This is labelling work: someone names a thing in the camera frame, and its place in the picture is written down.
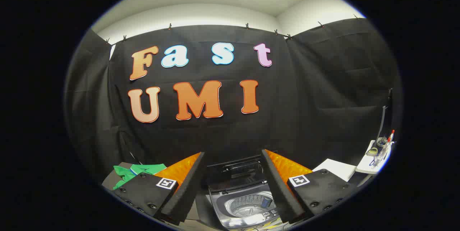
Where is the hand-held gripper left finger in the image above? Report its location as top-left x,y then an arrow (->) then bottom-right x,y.
113,151 -> 205,226

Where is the green polo shirt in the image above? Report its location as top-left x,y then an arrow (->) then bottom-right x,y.
112,163 -> 167,190

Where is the grey washing machine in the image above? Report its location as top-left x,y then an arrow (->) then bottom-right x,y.
207,183 -> 284,228

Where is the white shelf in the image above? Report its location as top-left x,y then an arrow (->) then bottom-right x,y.
355,139 -> 394,175

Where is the dark glass washing machine lid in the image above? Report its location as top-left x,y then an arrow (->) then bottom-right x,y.
206,156 -> 268,193

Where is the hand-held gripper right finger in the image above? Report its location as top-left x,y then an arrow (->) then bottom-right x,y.
261,149 -> 356,224

